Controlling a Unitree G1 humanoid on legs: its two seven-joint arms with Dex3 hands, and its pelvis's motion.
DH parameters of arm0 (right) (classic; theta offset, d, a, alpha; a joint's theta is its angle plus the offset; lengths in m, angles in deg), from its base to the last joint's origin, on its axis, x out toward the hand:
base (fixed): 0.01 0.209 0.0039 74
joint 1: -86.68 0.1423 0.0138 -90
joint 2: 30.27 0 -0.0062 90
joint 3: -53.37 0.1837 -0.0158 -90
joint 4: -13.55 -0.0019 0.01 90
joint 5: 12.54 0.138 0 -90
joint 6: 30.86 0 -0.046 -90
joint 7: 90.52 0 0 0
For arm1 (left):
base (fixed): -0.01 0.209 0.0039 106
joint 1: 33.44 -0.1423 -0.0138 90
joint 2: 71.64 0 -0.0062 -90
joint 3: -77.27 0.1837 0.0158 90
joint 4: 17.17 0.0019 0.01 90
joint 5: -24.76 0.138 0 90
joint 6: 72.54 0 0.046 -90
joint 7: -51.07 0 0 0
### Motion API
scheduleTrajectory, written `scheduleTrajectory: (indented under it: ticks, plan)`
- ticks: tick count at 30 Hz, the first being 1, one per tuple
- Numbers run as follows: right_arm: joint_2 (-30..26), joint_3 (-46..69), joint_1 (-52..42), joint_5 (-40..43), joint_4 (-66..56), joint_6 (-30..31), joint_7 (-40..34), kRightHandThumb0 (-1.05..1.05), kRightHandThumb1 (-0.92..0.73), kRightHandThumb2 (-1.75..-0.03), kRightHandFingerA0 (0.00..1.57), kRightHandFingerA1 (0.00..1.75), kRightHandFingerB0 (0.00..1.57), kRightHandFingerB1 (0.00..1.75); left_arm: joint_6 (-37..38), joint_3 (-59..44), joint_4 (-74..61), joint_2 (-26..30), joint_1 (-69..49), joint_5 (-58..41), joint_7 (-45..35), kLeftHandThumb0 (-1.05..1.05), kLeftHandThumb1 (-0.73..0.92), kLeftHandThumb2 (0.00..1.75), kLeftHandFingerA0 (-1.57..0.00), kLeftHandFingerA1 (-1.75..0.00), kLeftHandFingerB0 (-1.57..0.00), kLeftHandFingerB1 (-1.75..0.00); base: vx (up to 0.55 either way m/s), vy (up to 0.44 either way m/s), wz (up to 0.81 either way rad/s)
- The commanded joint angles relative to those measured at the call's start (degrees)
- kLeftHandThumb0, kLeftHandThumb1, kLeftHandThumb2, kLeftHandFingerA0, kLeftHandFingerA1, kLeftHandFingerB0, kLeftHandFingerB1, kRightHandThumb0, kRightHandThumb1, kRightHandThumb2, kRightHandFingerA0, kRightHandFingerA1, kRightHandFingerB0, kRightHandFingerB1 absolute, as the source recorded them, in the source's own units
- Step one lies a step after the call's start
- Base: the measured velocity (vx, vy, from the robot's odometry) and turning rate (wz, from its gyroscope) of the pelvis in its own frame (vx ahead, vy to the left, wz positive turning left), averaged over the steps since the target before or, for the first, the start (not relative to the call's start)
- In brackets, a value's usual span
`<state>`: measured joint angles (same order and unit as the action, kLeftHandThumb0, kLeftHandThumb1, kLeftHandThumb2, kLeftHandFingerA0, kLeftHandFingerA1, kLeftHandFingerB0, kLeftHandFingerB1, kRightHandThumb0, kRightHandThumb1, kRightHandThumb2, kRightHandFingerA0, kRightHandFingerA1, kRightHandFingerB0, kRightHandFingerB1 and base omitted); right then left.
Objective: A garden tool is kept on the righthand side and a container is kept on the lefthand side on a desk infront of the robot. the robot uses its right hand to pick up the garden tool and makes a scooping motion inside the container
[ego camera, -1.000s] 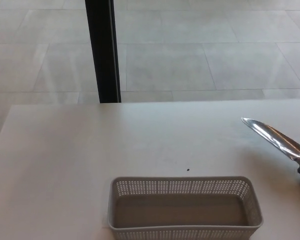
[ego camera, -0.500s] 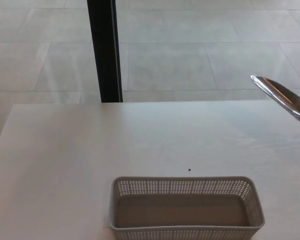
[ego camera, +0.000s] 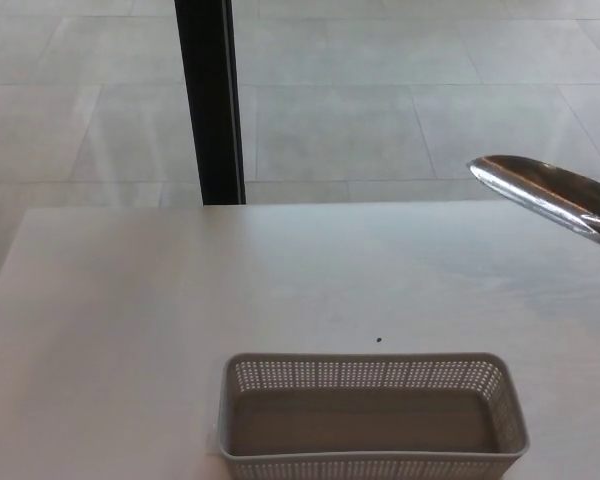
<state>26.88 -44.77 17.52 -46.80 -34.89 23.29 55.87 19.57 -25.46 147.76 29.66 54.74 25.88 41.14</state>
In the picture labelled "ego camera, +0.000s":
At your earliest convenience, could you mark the grey perforated plastic basket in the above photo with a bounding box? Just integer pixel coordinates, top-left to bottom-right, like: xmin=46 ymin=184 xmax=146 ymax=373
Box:
xmin=219 ymin=352 xmax=530 ymax=480

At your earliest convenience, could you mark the black vertical post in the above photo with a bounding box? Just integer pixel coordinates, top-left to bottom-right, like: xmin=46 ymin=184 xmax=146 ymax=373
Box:
xmin=174 ymin=0 xmax=247 ymax=206

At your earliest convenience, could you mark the steel garden trowel wooden handle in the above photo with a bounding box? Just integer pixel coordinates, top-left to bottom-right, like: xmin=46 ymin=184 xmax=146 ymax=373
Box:
xmin=465 ymin=154 xmax=600 ymax=255

